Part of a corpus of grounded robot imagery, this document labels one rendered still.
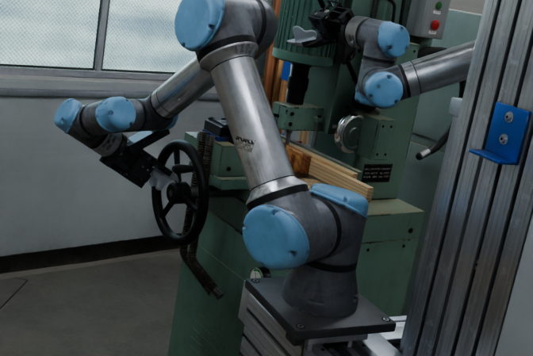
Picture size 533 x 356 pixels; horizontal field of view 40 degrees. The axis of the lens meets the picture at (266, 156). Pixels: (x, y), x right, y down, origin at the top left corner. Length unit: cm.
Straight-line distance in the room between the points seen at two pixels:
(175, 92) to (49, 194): 174
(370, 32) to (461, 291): 65
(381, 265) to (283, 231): 106
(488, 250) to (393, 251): 102
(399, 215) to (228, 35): 107
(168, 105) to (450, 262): 71
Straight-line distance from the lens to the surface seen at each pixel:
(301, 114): 212
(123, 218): 353
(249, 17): 140
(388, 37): 167
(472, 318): 133
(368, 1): 216
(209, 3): 134
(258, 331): 158
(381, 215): 220
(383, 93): 156
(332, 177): 199
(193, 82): 160
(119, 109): 162
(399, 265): 233
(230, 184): 200
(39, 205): 330
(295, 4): 205
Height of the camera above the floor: 141
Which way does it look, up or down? 14 degrees down
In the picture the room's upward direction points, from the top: 10 degrees clockwise
